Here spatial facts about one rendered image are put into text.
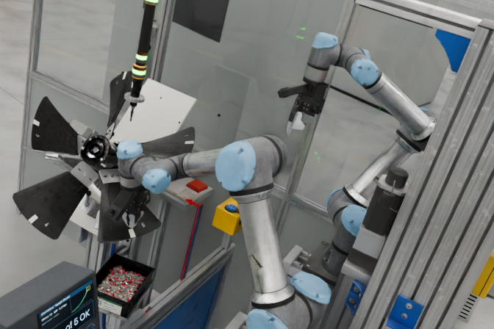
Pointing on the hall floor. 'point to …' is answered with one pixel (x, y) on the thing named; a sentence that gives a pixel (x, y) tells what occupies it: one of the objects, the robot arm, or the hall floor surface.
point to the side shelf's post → (156, 246)
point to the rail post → (217, 296)
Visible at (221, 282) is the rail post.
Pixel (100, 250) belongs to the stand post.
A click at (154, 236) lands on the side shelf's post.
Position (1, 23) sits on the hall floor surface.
